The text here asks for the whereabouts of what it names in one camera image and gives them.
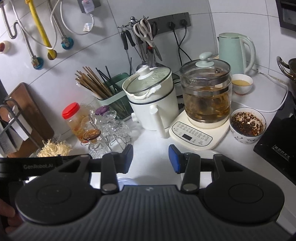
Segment kitchen scissors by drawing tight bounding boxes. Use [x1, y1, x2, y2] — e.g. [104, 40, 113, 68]
[133, 18, 162, 61]

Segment left hand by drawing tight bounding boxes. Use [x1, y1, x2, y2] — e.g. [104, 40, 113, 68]
[0, 199, 23, 234]

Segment translucent plastic container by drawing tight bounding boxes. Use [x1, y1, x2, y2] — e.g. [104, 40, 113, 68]
[118, 178, 138, 188]

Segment cream kettle base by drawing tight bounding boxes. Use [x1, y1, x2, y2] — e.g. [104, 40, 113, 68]
[169, 111, 230, 151]

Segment black dish rack shelf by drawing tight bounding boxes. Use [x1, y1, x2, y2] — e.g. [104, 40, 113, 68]
[1, 97, 44, 158]

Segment purple glass cup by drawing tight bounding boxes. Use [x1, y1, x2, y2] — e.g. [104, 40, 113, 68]
[95, 105, 110, 116]

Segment red-lid plastic jar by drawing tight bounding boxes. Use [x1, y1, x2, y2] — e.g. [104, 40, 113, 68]
[62, 102, 89, 144]

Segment green chopstick holder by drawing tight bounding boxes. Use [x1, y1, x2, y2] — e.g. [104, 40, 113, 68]
[98, 73, 133, 121]

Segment bowl of dried chili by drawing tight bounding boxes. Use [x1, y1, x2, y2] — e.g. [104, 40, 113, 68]
[230, 108, 267, 144]

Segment wooden cutting board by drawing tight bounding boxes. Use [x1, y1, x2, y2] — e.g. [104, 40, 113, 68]
[1, 83, 54, 158]

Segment glass health kettle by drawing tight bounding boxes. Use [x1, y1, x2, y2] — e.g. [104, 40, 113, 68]
[180, 52, 232, 128]

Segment white electric cooking pot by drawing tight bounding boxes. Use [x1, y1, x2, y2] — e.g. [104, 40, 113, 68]
[122, 66, 179, 138]

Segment black induction cooker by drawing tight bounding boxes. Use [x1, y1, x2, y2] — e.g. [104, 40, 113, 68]
[253, 92, 296, 183]

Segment small bowl of broth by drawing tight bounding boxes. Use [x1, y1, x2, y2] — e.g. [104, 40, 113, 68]
[232, 74, 253, 95]

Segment mint electric kettle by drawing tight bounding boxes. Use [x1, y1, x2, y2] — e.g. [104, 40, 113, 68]
[217, 33, 256, 74]

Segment steel pot lid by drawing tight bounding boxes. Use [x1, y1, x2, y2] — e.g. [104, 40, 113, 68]
[276, 56, 296, 82]

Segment wire glass-cup rack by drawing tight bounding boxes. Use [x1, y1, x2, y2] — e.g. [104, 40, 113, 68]
[81, 109, 132, 159]

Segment yellow gas hose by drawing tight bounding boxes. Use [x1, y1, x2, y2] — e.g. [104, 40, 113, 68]
[24, 0, 58, 61]

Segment grey wall power strip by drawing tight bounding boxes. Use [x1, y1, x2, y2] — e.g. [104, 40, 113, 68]
[148, 12, 191, 35]

